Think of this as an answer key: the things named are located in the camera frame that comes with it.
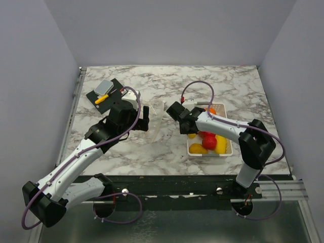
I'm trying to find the clear zip top bag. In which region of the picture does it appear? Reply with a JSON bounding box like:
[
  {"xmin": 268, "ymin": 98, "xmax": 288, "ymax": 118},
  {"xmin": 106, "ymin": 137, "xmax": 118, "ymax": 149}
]
[{"xmin": 142, "ymin": 99, "xmax": 165, "ymax": 144}]

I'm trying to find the red strawberry toy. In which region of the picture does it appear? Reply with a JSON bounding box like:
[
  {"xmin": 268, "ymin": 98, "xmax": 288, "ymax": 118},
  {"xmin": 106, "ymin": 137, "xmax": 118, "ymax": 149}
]
[{"xmin": 201, "ymin": 135, "xmax": 217, "ymax": 150}]

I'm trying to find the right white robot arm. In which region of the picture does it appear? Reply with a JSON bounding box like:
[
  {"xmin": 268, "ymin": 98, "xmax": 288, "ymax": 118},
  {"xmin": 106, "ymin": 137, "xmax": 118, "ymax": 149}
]
[{"xmin": 167, "ymin": 102, "xmax": 276, "ymax": 198}]

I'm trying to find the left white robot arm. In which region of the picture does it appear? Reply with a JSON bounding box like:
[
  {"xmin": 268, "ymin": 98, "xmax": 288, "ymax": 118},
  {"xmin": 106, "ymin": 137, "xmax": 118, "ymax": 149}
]
[{"xmin": 22, "ymin": 101, "xmax": 149, "ymax": 228}]

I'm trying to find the red apple toy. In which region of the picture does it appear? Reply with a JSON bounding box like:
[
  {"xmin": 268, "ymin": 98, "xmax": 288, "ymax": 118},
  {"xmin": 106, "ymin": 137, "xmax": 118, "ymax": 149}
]
[{"xmin": 198, "ymin": 131, "xmax": 215, "ymax": 138}]

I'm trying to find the orange fruit toy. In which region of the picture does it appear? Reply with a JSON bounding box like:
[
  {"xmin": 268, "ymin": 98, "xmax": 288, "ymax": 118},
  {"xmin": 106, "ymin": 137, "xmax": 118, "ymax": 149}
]
[{"xmin": 205, "ymin": 107, "xmax": 217, "ymax": 115}]

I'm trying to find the yellow orange mango toy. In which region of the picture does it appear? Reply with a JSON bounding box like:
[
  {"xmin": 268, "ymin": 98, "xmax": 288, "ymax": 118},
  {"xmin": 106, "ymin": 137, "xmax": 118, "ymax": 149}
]
[{"xmin": 189, "ymin": 143, "xmax": 208, "ymax": 154}]

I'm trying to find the grey plastic box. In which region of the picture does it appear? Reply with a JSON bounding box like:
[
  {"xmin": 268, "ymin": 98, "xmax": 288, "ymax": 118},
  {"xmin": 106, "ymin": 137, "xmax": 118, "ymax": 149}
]
[{"xmin": 94, "ymin": 79, "xmax": 114, "ymax": 96}]

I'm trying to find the white plastic basket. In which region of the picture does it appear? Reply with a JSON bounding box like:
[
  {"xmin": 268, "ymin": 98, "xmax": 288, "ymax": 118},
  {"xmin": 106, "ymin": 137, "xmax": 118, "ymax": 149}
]
[{"xmin": 187, "ymin": 102, "xmax": 233, "ymax": 157}]

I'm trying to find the yellow lemon toy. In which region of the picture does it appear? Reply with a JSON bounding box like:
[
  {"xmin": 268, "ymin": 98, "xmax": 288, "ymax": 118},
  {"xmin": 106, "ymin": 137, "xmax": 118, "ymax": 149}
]
[{"xmin": 215, "ymin": 135, "xmax": 227, "ymax": 154}]

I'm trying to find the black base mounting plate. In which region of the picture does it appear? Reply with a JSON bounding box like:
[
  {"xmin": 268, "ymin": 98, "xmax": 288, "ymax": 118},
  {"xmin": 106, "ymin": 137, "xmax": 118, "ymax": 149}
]
[{"xmin": 87, "ymin": 175, "xmax": 262, "ymax": 211}]

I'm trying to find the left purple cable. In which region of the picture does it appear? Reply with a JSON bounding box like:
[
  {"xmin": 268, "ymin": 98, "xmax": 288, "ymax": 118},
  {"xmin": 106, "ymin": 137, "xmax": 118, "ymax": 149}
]
[{"xmin": 21, "ymin": 86, "xmax": 142, "ymax": 230}]

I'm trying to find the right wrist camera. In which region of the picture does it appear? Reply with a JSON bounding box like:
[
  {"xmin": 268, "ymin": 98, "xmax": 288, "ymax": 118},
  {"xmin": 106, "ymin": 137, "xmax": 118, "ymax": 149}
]
[{"xmin": 182, "ymin": 99, "xmax": 204, "ymax": 111}]

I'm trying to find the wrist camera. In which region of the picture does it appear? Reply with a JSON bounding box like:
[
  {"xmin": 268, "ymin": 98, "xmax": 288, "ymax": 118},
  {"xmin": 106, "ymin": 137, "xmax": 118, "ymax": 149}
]
[
  {"xmin": 182, "ymin": 99, "xmax": 204, "ymax": 111},
  {"xmin": 121, "ymin": 90, "xmax": 141, "ymax": 111}
]

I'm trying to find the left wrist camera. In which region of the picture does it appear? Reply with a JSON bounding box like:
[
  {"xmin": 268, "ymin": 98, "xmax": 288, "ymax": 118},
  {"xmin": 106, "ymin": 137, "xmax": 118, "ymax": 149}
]
[{"xmin": 121, "ymin": 90, "xmax": 141, "ymax": 111}]

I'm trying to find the aluminium rail frame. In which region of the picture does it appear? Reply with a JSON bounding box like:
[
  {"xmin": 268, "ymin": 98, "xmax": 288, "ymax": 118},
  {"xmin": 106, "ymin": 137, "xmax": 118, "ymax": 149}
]
[{"xmin": 28, "ymin": 67, "xmax": 87, "ymax": 242}]

